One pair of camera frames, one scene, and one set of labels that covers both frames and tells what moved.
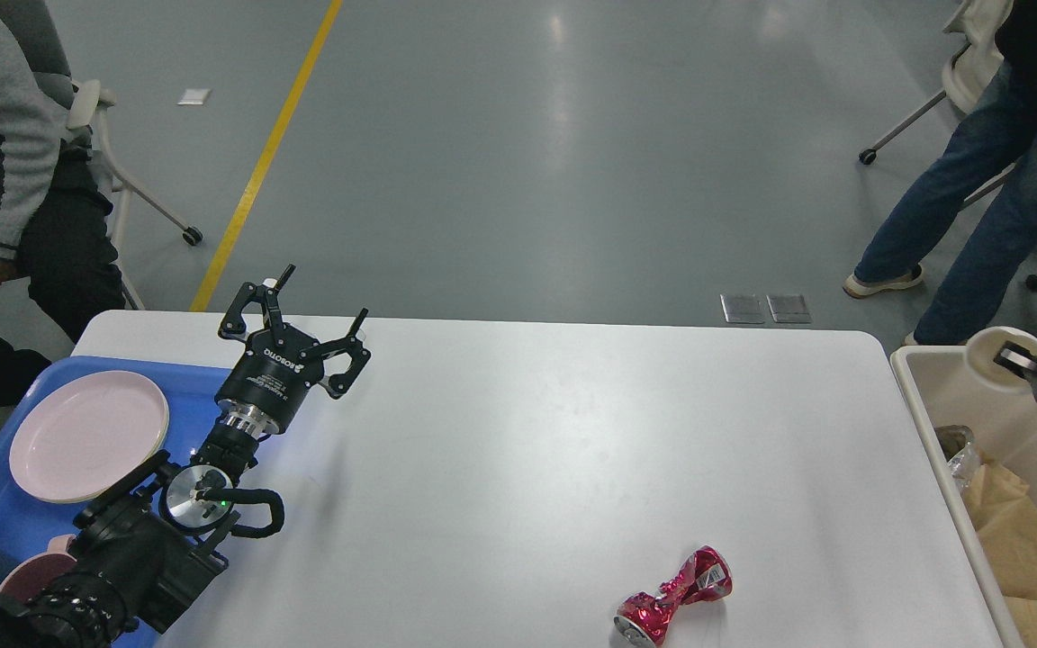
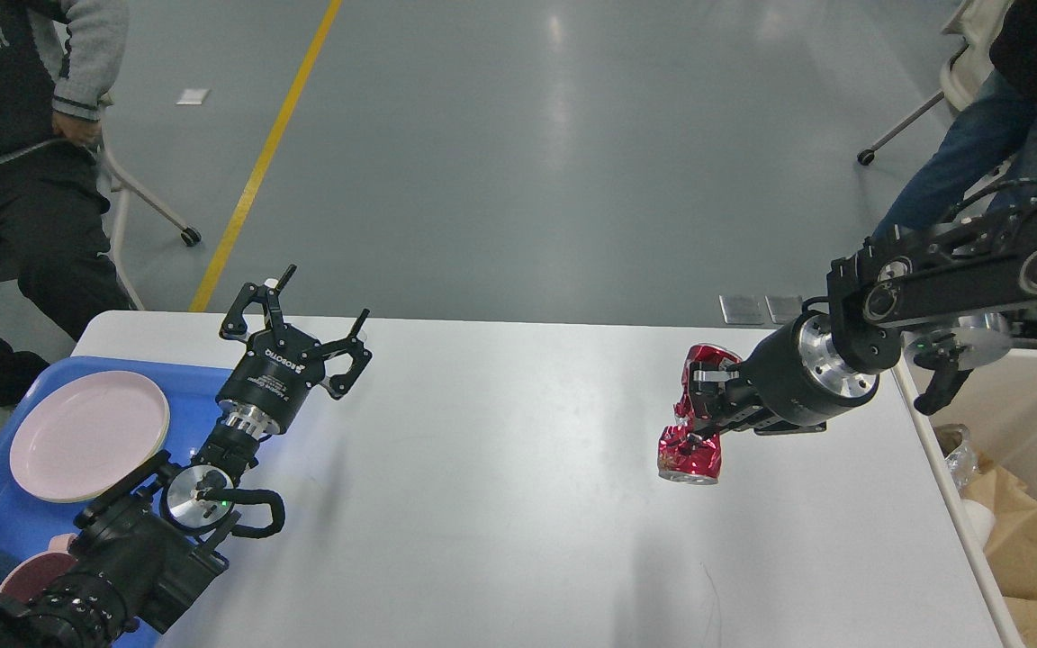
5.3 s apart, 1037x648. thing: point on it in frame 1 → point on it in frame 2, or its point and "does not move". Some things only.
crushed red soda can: x=643 y=618 → x=685 y=454
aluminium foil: x=960 y=451 does not move
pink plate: x=79 y=432 does not move
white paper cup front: x=982 y=348 → x=973 y=524
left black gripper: x=277 y=366 does not move
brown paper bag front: x=1024 y=554 does not move
